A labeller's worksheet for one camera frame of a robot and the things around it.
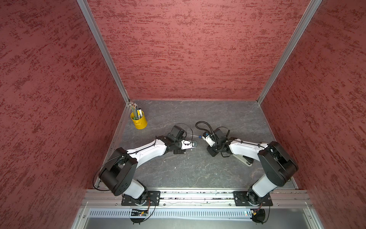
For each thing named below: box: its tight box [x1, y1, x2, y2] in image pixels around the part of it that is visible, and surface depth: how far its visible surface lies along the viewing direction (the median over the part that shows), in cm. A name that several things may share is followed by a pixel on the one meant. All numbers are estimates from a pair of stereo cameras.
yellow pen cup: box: [130, 110, 148, 130], surface depth 100 cm
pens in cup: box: [130, 102, 143, 120], surface depth 99 cm
